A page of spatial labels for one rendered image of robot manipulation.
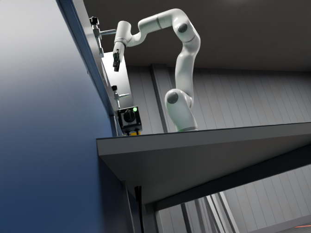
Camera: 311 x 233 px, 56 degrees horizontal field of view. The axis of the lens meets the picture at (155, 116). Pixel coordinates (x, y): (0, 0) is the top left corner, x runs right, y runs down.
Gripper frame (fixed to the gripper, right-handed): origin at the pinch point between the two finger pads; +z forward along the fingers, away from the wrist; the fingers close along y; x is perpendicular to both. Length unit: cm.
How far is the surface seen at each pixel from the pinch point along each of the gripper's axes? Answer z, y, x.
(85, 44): 55, 111, 20
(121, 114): 50, 55, 19
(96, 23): 33, 87, 13
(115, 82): -38, -103, -22
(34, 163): 82, 138, 29
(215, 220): 73, -283, 117
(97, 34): 37, 88, 14
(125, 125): 54, 55, 21
